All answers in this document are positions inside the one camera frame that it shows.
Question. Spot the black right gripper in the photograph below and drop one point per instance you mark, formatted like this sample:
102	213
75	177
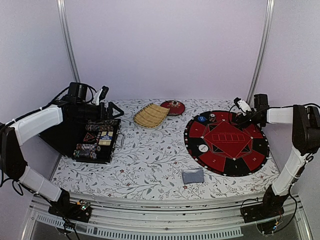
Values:
242	123

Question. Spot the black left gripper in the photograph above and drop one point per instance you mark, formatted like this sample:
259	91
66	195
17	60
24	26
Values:
110	110

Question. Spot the woven bamboo tray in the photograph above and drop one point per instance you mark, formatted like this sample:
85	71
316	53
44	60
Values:
151	116

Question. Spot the red white poker chip stack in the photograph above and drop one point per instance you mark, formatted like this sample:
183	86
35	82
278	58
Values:
212	117

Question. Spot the blue small blind button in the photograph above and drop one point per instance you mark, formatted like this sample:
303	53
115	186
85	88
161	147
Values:
201	119

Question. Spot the white dealer button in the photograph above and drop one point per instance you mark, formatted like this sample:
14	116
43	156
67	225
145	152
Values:
203	148

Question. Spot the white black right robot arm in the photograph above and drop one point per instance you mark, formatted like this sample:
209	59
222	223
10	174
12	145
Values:
305	134

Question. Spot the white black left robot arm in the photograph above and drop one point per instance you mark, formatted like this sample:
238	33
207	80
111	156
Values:
14	137

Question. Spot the blue texas holdem card deck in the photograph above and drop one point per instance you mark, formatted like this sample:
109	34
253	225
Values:
105	138

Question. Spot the red black card box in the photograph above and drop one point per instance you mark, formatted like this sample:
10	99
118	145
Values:
90	138

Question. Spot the black poker set case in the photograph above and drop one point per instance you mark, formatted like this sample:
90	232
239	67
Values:
65	136

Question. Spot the round red black poker mat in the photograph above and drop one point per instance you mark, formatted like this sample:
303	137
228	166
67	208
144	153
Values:
233	150

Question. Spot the red floral round plate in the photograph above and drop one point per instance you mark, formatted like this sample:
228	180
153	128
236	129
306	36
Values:
175	107

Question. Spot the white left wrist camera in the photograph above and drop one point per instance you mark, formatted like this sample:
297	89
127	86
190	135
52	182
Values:
100	95

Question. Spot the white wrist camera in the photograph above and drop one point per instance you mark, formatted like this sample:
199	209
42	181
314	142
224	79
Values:
100	95
242	105

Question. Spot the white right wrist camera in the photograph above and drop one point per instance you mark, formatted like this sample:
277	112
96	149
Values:
242	105

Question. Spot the aluminium frame post right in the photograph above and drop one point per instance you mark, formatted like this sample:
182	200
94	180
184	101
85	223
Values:
270	4

